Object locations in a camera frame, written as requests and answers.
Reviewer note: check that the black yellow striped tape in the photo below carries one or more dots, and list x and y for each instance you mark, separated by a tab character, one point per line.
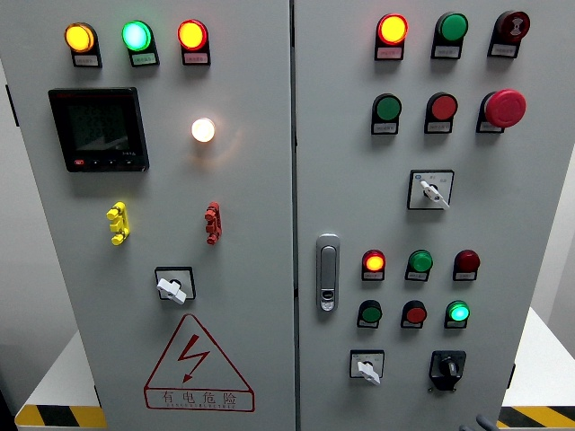
536	416
58	416

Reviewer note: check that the black door hinge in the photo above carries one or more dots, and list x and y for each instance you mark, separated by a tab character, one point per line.
12	105
511	376
97	396

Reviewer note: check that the small label plate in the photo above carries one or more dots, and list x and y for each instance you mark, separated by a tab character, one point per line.
373	275
416	276
389	53
489	127
464	276
502	51
455	324
438	127
367	324
411	324
196	58
446	52
385	128
86	60
144	58

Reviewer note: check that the small green domed lamp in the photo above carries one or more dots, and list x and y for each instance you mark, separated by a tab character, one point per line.
421	261
458	311

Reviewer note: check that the small red push button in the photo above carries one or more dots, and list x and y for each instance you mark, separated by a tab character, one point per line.
416	314

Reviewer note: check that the small green push button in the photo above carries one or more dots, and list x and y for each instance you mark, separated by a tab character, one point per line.
371	314

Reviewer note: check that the small red indicator lamp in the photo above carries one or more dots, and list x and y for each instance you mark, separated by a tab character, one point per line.
467	261
374	261

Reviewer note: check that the silver door lock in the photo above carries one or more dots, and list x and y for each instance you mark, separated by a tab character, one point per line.
328	273

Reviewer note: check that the pale grey cabinet door with lock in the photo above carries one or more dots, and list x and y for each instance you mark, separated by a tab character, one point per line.
350	188

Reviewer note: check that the red warning triangle sticker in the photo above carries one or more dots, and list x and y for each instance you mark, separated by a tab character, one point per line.
194	350

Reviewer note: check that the large red stop button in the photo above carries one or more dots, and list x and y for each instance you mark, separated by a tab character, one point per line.
506	108

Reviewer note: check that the large red push button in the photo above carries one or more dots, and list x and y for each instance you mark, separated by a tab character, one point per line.
444	107

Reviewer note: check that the pale grey cabinet door with display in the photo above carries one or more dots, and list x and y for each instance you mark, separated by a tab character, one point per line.
251	202

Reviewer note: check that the large green push button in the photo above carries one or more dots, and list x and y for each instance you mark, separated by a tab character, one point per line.
388	108

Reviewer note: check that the large dark green lamp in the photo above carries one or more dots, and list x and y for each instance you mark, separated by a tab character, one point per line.
453	27

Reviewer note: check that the dark red buzzer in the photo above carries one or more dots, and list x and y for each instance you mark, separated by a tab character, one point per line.
513	25

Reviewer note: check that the large red lamp lit orange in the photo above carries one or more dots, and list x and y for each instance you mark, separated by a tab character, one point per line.
392	29

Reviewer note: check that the white glowing lamp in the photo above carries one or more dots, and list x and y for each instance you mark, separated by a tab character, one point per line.
203	130

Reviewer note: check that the black digital display meter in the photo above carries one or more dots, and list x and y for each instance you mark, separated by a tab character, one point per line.
100	129

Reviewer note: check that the large red lamp beside green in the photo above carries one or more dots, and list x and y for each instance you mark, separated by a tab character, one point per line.
192	35

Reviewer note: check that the large lit green lamp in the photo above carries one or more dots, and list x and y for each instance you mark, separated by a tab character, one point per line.
136	35

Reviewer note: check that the large yellow indicator lamp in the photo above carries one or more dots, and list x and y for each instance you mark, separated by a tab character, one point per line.
79	37

